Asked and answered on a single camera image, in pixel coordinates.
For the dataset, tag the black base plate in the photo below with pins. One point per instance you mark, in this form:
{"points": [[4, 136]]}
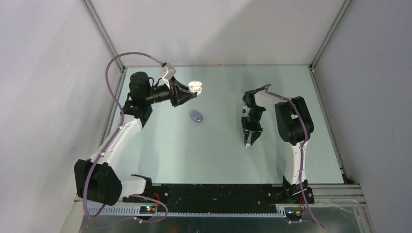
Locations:
{"points": [[221, 198]]}

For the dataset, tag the aluminium frame rail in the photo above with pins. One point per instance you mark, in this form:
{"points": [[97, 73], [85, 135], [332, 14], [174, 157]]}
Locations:
{"points": [[337, 208]]}

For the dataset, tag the white earbud charging case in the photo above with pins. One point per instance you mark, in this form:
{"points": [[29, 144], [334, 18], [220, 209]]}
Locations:
{"points": [[195, 87]]}

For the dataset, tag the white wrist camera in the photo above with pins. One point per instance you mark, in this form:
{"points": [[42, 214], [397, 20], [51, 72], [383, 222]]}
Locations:
{"points": [[245, 111], [168, 71]]}

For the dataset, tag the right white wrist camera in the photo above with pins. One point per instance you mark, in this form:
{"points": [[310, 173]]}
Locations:
{"points": [[245, 111]]}

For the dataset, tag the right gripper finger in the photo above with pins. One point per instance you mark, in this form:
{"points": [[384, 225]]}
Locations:
{"points": [[247, 137], [253, 136]]}

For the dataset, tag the purple earbud charging case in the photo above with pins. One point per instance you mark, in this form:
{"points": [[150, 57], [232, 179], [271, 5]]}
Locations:
{"points": [[196, 117]]}

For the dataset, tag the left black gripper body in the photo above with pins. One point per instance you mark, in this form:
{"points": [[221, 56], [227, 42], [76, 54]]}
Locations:
{"points": [[162, 92]]}

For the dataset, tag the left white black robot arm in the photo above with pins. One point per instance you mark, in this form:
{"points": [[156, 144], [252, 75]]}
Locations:
{"points": [[98, 178]]}

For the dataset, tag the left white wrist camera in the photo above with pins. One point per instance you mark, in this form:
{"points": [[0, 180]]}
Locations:
{"points": [[168, 71]]}

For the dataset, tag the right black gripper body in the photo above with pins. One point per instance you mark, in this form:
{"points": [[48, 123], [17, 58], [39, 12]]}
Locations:
{"points": [[252, 123]]}

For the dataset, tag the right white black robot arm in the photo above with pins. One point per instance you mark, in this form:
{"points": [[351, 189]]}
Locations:
{"points": [[294, 125]]}

